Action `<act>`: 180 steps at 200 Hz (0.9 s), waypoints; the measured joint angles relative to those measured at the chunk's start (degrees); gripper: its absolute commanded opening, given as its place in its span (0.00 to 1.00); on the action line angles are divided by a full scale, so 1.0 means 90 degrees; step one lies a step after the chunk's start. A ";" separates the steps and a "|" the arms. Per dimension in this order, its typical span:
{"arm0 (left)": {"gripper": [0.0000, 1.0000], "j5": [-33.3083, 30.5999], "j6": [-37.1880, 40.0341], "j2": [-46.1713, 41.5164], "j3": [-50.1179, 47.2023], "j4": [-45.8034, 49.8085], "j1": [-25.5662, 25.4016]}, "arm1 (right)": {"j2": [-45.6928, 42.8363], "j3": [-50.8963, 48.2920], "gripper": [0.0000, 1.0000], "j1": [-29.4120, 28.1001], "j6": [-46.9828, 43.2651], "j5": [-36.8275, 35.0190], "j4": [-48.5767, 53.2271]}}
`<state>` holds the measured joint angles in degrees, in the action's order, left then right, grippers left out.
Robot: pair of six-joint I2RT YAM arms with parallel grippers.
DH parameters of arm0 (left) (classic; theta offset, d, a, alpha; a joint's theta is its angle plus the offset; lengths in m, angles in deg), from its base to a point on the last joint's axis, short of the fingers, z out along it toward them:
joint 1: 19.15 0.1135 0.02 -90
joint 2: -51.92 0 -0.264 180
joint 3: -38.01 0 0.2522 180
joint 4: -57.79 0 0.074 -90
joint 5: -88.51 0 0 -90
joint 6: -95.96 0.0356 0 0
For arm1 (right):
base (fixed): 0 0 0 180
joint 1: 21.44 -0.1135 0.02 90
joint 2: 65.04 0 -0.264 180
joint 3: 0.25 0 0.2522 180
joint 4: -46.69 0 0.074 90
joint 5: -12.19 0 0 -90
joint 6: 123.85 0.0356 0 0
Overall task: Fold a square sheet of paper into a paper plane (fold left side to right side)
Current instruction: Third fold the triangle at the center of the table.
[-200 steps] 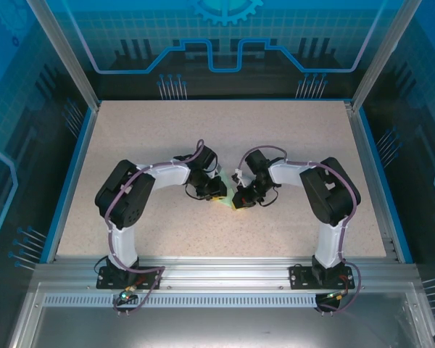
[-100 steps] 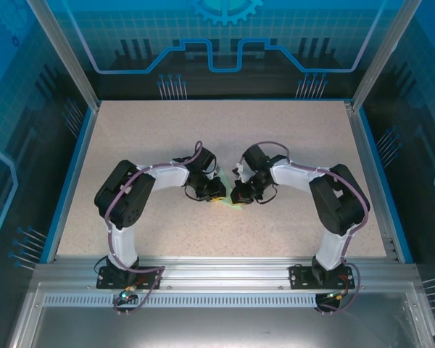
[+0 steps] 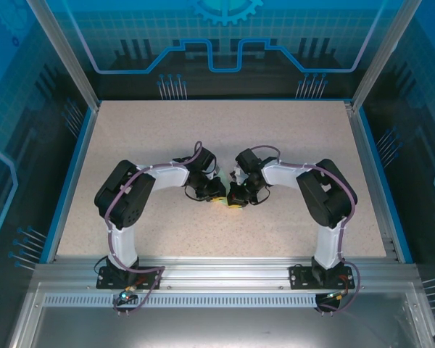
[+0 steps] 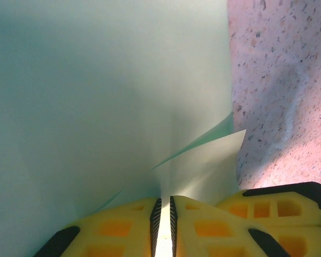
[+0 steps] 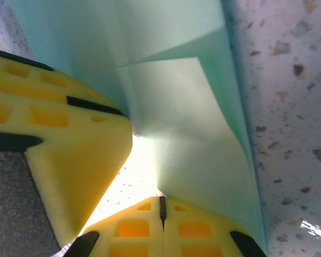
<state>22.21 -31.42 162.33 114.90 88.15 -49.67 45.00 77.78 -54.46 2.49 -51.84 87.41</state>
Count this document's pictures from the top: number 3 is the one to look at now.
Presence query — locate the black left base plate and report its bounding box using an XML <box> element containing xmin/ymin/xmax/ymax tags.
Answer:
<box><xmin>96</xmin><ymin>265</ymin><xmax>165</xmax><ymax>291</ymax></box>

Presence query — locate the cable connector with green light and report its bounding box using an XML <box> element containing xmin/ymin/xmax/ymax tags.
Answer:
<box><xmin>323</xmin><ymin>289</ymin><xmax>349</xmax><ymax>302</ymax></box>
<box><xmin>117</xmin><ymin>285</ymin><xmax>139</xmax><ymax>305</ymax></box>

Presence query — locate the aluminium side rail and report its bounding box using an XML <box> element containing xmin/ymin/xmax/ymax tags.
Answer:
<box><xmin>343</xmin><ymin>101</ymin><xmax>400</xmax><ymax>262</ymax></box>

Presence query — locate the aluminium frame post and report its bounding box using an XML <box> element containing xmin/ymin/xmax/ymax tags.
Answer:
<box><xmin>24</xmin><ymin>0</ymin><xmax>102</xmax><ymax>112</ymax></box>
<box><xmin>349</xmin><ymin>0</ymin><xmax>422</xmax><ymax>112</ymax></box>

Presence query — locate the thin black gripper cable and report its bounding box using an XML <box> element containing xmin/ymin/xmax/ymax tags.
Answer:
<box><xmin>183</xmin><ymin>185</ymin><xmax>204</xmax><ymax>203</ymax></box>
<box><xmin>252</xmin><ymin>183</ymin><xmax>272</xmax><ymax>204</ymax></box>

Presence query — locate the blue table edge strip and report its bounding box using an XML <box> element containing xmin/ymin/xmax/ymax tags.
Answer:
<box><xmin>357</xmin><ymin>107</ymin><xmax>415</xmax><ymax>265</ymax></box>
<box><xmin>39</xmin><ymin>107</ymin><xmax>99</xmax><ymax>265</ymax></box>

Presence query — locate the thin black left gripper cable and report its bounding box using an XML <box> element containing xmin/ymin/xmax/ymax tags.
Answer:
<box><xmin>183</xmin><ymin>185</ymin><xmax>204</xmax><ymax>203</ymax></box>

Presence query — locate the light green paper sheet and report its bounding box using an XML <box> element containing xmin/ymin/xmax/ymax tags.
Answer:
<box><xmin>217</xmin><ymin>173</ymin><xmax>246</xmax><ymax>212</ymax></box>

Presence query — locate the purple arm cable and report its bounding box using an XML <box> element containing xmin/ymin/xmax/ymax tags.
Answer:
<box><xmin>104</xmin><ymin>140</ymin><xmax>204</xmax><ymax>317</ymax></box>
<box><xmin>248</xmin><ymin>144</ymin><xmax>365</xmax><ymax>316</ymax></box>

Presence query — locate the thin black right gripper cable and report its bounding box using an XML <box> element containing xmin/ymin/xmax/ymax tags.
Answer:
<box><xmin>252</xmin><ymin>183</ymin><xmax>272</xmax><ymax>204</ymax></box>

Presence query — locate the slotted grey cable duct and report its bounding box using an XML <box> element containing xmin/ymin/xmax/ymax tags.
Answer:
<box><xmin>42</xmin><ymin>294</ymin><xmax>323</xmax><ymax>308</ymax></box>

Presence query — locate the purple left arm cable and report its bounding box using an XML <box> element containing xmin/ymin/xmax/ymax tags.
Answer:
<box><xmin>104</xmin><ymin>140</ymin><xmax>204</xmax><ymax>317</ymax></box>

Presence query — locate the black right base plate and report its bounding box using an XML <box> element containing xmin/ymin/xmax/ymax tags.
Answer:
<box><xmin>289</xmin><ymin>263</ymin><xmax>357</xmax><ymax>291</ymax></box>

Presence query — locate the aluminium frame rail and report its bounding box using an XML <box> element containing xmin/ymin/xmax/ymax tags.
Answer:
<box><xmin>33</xmin><ymin>254</ymin><xmax>421</xmax><ymax>289</ymax></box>

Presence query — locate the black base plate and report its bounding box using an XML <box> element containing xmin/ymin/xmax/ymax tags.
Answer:
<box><xmin>289</xmin><ymin>263</ymin><xmax>357</xmax><ymax>291</ymax></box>
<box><xmin>96</xmin><ymin>265</ymin><xmax>165</xmax><ymax>291</ymax></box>

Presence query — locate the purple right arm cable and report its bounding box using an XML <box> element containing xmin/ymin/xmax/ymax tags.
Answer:
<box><xmin>248</xmin><ymin>144</ymin><xmax>365</xmax><ymax>316</ymax></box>

